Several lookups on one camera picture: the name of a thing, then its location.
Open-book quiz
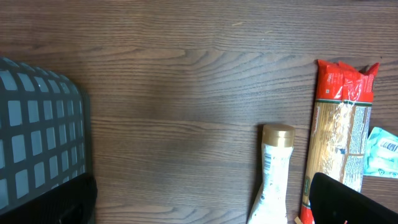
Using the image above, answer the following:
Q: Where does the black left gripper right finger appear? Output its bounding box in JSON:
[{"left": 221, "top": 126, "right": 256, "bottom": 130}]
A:
[{"left": 309, "top": 172, "right": 397, "bottom": 224}]

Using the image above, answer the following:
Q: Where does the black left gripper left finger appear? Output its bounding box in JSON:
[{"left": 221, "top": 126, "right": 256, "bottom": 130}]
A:
[{"left": 1, "top": 172, "right": 98, "bottom": 224}]

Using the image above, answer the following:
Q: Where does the white tube gold cap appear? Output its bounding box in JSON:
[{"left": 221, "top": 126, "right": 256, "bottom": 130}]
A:
[{"left": 247, "top": 124, "right": 295, "bottom": 224}]

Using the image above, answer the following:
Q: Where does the teal snack bar wrapper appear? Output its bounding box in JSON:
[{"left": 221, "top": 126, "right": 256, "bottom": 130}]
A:
[{"left": 364, "top": 127, "right": 397, "bottom": 179}]

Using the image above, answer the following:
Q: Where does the orange pasta package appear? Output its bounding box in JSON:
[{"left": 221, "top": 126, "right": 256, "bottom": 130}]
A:
[{"left": 300, "top": 60, "right": 379, "bottom": 224}]

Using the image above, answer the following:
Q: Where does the grey plastic shopping basket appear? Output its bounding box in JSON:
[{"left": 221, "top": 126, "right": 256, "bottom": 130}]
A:
[{"left": 1, "top": 57, "right": 93, "bottom": 213}]

